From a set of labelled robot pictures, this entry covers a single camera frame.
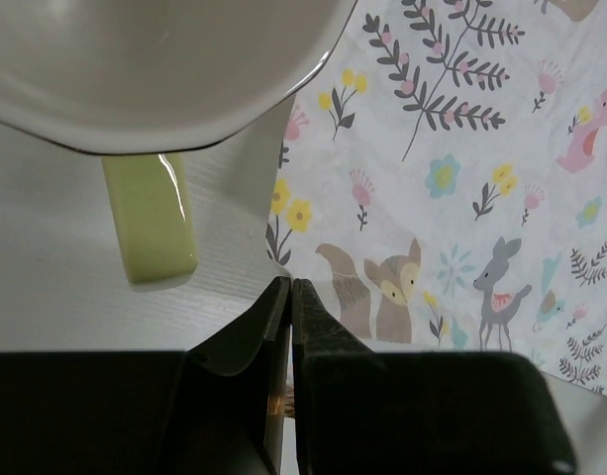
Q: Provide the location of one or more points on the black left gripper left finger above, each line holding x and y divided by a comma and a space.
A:
212, 409

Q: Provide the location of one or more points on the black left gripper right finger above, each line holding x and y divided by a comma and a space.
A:
358, 411

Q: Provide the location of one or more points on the patterned animal print cloth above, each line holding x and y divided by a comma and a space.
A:
443, 180

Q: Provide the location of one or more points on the yellow translucent mug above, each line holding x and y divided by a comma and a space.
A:
139, 82

